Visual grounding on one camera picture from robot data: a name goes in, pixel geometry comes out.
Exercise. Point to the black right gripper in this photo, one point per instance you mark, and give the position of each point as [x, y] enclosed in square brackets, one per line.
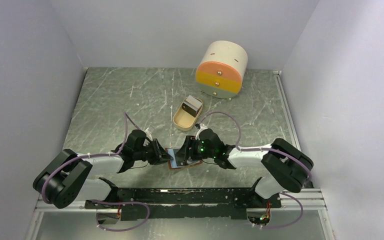
[186, 152]

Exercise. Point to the beige oval card tray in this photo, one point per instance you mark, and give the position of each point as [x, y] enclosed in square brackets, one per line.
[184, 121]

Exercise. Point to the stack of credit cards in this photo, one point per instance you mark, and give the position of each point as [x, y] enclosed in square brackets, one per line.
[192, 105]

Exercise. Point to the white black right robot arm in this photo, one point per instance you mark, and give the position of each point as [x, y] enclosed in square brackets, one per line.
[288, 167]

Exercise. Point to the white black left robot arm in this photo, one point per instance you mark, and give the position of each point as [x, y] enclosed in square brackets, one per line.
[72, 177]

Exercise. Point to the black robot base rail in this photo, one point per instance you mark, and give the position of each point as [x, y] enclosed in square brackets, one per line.
[173, 203]

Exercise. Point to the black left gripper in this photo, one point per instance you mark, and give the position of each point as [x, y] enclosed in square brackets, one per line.
[160, 155]

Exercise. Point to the aluminium frame rail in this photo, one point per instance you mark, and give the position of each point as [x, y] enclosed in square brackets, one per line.
[323, 213]

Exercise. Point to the round mini drawer cabinet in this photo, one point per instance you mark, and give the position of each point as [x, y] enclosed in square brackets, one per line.
[221, 71]

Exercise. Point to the brown leather card holder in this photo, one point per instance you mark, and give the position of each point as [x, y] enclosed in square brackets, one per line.
[171, 165]

